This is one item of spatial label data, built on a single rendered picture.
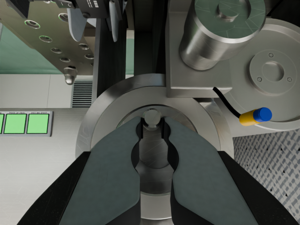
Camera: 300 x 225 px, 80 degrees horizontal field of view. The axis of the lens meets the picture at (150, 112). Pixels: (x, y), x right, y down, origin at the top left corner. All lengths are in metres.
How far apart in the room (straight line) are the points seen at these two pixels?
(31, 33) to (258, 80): 0.40
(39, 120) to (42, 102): 2.78
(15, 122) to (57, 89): 2.71
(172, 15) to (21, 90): 3.47
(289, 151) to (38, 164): 0.54
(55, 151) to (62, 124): 0.07
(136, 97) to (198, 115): 0.06
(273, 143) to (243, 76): 0.14
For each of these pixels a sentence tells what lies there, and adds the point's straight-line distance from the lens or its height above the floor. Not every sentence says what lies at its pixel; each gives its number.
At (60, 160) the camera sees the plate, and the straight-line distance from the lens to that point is 0.55.
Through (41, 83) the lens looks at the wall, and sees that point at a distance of 3.46.
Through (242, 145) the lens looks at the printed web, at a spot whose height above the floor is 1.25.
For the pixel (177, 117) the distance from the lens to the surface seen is 0.15.
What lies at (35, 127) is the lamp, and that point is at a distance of 0.57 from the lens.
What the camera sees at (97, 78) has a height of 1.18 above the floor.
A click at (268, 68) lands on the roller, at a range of 0.23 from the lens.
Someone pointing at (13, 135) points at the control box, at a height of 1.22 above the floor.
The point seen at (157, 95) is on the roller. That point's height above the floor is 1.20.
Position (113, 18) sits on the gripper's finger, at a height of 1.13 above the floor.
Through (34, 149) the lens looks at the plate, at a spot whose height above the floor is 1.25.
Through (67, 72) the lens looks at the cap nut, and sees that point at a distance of 0.56.
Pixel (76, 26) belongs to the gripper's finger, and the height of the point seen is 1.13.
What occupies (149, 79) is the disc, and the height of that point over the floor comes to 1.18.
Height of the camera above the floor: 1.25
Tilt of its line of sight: 11 degrees down
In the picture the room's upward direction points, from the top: 180 degrees clockwise
